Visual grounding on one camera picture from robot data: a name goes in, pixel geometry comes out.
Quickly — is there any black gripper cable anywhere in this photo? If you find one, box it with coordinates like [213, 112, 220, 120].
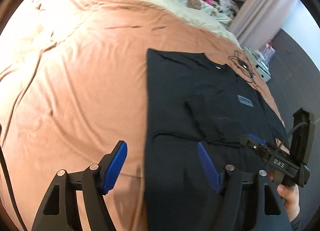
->
[0, 123, 27, 231]
[279, 122, 307, 151]

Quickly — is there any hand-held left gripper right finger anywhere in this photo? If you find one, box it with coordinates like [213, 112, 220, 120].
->
[197, 141, 293, 231]

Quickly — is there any pink curtain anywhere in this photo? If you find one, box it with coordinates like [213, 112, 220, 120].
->
[227, 0, 300, 43]

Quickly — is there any person's right hand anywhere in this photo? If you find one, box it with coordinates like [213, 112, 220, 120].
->
[269, 171, 300, 223]

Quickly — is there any coiled black cable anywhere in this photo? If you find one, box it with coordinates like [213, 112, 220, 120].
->
[227, 49, 258, 87]

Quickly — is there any person's right forearm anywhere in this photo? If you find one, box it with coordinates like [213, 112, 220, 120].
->
[287, 215, 304, 231]

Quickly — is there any orange blanket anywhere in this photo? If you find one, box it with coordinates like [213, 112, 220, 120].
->
[0, 0, 290, 231]

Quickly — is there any floral blanket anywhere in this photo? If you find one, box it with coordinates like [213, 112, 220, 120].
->
[200, 0, 238, 18]

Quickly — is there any red white striped rack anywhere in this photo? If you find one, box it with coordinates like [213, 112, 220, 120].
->
[260, 42, 275, 64]

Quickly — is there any white cabinet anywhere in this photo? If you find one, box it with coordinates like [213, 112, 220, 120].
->
[244, 46, 272, 82]

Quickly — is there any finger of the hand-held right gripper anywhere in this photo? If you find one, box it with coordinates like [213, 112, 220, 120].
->
[239, 137, 265, 157]
[247, 134, 267, 146]

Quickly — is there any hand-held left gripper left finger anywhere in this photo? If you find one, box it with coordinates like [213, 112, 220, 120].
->
[31, 141, 128, 231]

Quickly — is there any black t-shirt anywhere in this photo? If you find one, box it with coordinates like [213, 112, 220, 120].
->
[144, 48, 288, 231]

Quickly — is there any brown plush bear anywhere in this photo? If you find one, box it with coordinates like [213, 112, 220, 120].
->
[186, 0, 203, 10]

